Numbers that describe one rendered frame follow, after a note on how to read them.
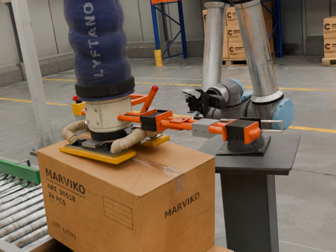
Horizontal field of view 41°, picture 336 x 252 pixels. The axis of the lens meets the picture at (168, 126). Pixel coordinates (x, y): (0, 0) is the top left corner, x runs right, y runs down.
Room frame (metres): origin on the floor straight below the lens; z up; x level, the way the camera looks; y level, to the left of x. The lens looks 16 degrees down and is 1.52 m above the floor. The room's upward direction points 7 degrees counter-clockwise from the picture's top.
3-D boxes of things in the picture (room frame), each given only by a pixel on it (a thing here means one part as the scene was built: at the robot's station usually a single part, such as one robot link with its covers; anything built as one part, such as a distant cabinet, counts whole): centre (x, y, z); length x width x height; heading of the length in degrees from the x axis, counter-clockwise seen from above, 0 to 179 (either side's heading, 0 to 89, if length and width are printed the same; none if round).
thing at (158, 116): (1.54, 0.04, 1.12); 0.10 x 0.08 x 0.06; 137
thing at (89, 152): (1.64, 0.28, 1.02); 0.34 x 0.10 x 0.05; 47
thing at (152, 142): (1.78, 0.15, 1.02); 0.34 x 0.10 x 0.05; 47
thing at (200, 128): (1.39, -0.12, 1.12); 0.07 x 0.07 x 0.04; 47
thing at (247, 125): (1.29, -0.21, 1.12); 0.08 x 0.07 x 0.05; 47
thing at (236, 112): (1.87, -0.27, 1.01); 0.12 x 0.09 x 0.12; 41
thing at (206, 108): (1.74, -0.15, 1.12); 0.12 x 0.09 x 0.08; 137
